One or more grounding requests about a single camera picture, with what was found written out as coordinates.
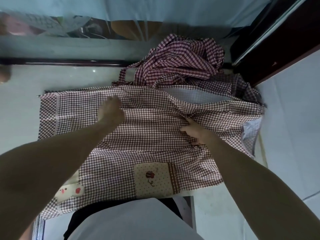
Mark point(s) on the person's right hand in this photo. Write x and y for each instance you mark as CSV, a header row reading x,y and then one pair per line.
x,y
198,134

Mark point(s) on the dark wooden furniture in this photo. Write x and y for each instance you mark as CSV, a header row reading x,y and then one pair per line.
x,y
280,34

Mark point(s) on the person's left forearm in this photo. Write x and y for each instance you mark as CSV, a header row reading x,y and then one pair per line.
x,y
50,172

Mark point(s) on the grey striped mat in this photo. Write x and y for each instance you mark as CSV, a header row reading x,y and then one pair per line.
x,y
38,228

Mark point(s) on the white shirt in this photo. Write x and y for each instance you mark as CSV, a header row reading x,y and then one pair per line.
x,y
135,222

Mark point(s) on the person's left hand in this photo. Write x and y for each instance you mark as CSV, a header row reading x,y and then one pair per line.
x,y
111,113

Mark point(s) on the dark wooden rail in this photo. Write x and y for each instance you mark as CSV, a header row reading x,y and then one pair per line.
x,y
70,62

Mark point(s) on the pile of checked cloth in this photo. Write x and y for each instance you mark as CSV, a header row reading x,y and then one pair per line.
x,y
180,59

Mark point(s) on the checked apron with patch pockets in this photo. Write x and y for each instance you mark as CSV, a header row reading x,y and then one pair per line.
x,y
150,137

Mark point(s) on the person's left fingers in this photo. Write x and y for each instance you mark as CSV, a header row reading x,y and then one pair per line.
x,y
111,101

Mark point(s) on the brown object under glass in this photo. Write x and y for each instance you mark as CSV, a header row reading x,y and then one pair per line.
x,y
136,29

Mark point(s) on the person's right thumb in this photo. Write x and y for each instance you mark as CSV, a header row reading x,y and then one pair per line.
x,y
185,129

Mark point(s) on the printed papers under glass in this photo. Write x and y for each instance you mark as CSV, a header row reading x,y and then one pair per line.
x,y
42,24

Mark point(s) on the person's right forearm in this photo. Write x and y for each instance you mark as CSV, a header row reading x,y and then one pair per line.
x,y
250,187

